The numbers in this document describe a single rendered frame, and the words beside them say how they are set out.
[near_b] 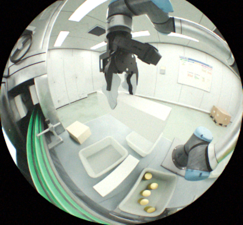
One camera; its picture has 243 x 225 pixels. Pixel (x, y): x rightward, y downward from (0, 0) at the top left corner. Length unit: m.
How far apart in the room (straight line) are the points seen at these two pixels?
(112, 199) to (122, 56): 0.52
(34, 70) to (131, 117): 0.62
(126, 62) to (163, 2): 0.19
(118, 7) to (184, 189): 0.75
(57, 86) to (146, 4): 3.37
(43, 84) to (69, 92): 2.98
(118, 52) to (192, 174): 0.40
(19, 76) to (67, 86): 3.00
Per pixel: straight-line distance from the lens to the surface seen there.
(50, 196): 0.37
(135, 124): 0.16
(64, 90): 3.47
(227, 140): 0.30
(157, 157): 0.50
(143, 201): 0.38
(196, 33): 0.32
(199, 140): 0.39
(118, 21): 0.21
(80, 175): 0.47
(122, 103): 0.16
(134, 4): 0.24
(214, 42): 0.35
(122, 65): 0.17
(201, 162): 0.32
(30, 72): 0.62
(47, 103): 0.62
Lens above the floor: 1.17
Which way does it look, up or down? 24 degrees down
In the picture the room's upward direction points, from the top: straight up
